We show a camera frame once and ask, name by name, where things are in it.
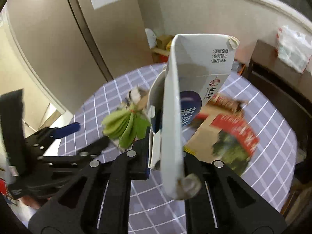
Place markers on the dark wooden sideboard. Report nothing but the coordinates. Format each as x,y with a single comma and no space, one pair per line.
290,92

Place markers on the dark green snack wrapper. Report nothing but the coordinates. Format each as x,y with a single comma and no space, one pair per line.
138,97

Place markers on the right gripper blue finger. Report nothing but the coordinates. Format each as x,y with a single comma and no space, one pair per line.
147,138

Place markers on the brown cardboard box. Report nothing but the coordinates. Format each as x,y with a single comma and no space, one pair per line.
161,52

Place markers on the white blue carton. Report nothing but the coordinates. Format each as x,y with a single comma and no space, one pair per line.
198,66

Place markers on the torn printed cardboard box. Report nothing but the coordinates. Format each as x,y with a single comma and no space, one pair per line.
224,134

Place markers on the white plastic bag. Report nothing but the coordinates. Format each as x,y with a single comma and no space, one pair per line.
294,48

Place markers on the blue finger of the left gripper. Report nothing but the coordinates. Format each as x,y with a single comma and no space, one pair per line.
60,132
95,148

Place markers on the green leaf-shaped wrapper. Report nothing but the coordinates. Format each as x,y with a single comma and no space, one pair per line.
126,125

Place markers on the beige double-door refrigerator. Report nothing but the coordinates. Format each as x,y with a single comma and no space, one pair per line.
73,48

